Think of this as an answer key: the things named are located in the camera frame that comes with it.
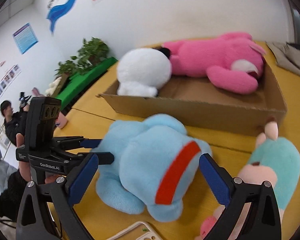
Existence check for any beige cloth bag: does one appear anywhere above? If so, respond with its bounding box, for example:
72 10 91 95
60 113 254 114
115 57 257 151
266 41 300 80

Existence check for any row of wall photos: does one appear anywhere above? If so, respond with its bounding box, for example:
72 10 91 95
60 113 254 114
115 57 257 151
0 61 22 146

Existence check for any green potted plant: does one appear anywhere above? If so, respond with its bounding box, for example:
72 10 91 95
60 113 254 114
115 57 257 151
55 37 110 77

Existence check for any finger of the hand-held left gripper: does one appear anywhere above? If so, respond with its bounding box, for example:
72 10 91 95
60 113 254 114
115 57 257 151
54 136 102 151
65 151 115 167

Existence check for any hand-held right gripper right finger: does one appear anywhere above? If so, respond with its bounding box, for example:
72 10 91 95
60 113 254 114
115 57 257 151
199 153 282 240

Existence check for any pig plush with teal shirt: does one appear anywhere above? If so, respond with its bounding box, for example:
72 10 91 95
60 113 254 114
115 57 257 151
195 121 300 240

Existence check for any cream plush toy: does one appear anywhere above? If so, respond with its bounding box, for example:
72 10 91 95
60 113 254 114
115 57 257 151
45 76 68 97

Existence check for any person's left hand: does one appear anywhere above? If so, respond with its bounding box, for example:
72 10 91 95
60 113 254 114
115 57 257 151
16 132 65 185

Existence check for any brown cardboard box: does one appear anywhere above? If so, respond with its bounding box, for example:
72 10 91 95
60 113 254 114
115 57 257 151
98 41 288 137

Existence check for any metal framed glass door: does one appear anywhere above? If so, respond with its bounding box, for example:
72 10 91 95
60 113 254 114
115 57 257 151
290 2 300 46

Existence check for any light blue plush toy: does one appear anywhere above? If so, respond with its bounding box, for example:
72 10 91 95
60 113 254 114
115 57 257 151
96 114 213 223

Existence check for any white phone case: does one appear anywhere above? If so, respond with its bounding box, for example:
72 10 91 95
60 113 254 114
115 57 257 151
120 221 163 240

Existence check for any pink rabbit figure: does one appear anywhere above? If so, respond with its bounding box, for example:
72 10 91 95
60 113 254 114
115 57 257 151
32 87 68 129

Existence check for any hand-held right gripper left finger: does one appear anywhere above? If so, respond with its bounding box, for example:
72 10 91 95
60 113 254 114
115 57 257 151
16 152 99 240

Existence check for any green cloth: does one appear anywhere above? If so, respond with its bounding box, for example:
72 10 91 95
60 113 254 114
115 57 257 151
51 57 118 112

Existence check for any person's left forearm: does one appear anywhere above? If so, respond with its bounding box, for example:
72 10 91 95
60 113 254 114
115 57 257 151
0 171 32 221

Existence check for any pink bear plush toy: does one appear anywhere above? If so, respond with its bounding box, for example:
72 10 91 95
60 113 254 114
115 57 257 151
162 32 267 95

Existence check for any blue wave wall decal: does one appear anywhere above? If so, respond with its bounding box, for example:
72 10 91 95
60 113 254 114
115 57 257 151
46 0 88 33

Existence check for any white plush toy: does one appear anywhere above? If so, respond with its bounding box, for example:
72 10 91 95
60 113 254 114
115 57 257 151
116 45 173 98

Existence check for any blue wall poster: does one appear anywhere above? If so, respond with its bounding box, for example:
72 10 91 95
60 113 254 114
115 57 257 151
12 23 38 54

